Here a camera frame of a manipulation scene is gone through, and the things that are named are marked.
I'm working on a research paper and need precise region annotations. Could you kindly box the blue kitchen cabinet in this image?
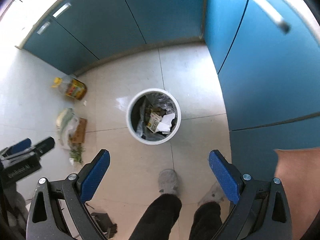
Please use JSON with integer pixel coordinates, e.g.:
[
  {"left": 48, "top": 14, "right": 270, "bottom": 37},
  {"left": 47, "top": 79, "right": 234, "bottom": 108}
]
[{"left": 21, "top": 0, "right": 319, "bottom": 179}]

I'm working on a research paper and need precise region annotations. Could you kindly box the white round trash bin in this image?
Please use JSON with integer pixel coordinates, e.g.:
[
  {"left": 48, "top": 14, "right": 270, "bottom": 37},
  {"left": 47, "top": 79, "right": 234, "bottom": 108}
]
[{"left": 126, "top": 88, "right": 182, "bottom": 145}]

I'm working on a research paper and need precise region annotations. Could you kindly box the grey slipper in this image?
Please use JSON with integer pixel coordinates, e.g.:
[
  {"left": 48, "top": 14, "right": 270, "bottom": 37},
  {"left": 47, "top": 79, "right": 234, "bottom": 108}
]
[
  {"left": 198, "top": 181, "right": 225, "bottom": 206},
  {"left": 158, "top": 169, "right": 178, "bottom": 196}
]

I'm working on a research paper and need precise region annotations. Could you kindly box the white gloved left hand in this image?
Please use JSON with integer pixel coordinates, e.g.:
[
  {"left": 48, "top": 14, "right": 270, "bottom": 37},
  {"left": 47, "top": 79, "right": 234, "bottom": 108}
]
[{"left": 4, "top": 184, "right": 28, "bottom": 238}]

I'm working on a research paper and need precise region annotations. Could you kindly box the pink and yellow box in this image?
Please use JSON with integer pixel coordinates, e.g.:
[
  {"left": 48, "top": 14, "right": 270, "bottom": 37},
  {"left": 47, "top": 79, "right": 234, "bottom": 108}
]
[{"left": 146, "top": 113, "right": 162, "bottom": 133}]

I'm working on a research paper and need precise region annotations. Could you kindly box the dark object on floor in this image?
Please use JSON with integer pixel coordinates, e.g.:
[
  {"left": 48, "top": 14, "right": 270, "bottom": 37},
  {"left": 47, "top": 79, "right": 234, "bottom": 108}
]
[{"left": 91, "top": 212, "right": 118, "bottom": 239}]

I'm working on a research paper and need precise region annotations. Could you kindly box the black trouser leg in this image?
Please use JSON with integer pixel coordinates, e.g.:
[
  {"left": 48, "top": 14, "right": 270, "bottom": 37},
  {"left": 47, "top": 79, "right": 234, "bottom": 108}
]
[
  {"left": 129, "top": 194, "right": 182, "bottom": 240},
  {"left": 189, "top": 202, "right": 222, "bottom": 240}
]

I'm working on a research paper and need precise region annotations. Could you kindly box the left black trouser leg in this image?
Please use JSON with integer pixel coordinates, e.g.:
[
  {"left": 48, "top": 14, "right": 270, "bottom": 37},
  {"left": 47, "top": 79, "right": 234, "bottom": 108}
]
[{"left": 129, "top": 194, "right": 182, "bottom": 240}]

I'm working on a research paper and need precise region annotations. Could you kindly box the bare right forearm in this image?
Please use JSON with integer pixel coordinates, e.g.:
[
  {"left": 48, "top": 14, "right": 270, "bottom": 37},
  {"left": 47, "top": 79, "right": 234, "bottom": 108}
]
[{"left": 274, "top": 147, "right": 319, "bottom": 239}]

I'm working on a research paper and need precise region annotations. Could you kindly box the right grey slipper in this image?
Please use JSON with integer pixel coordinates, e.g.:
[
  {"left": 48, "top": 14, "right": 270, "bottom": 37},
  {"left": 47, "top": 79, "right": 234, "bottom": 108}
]
[{"left": 198, "top": 181, "right": 225, "bottom": 206}]

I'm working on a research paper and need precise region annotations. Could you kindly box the silver cabinet handle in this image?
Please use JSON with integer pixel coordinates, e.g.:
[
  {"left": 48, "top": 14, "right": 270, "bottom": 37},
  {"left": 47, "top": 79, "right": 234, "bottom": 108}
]
[
  {"left": 53, "top": 2, "right": 72, "bottom": 18},
  {"left": 252, "top": 0, "right": 290, "bottom": 34},
  {"left": 37, "top": 21, "right": 50, "bottom": 35}
]

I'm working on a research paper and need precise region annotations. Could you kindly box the brown cardboard box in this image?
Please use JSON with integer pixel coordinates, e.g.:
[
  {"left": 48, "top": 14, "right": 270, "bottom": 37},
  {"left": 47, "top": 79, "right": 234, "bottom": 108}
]
[{"left": 71, "top": 118, "right": 87, "bottom": 144}]

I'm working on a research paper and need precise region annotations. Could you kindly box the right black trouser leg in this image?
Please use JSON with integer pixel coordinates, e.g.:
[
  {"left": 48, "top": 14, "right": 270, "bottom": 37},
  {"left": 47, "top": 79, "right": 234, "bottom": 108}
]
[{"left": 189, "top": 202, "right": 222, "bottom": 240}]

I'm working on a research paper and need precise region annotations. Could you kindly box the yellow oil bottle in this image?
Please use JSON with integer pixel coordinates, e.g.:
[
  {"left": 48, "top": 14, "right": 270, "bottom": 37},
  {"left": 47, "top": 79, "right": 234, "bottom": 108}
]
[{"left": 52, "top": 75, "right": 87, "bottom": 100}]

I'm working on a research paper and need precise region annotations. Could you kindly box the bag with white vegetable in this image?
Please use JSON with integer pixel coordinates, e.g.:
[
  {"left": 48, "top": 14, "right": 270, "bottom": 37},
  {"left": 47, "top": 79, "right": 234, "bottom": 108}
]
[{"left": 56, "top": 108, "right": 80, "bottom": 150}]

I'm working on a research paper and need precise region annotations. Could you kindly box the left grey slipper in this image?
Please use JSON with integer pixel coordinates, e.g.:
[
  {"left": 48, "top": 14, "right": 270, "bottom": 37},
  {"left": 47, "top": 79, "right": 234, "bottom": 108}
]
[{"left": 158, "top": 169, "right": 178, "bottom": 196}]

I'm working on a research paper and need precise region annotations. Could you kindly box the clear plastic bin liner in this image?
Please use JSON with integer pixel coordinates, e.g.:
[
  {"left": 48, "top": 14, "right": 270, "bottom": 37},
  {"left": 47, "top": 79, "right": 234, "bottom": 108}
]
[{"left": 130, "top": 92, "right": 180, "bottom": 141}]

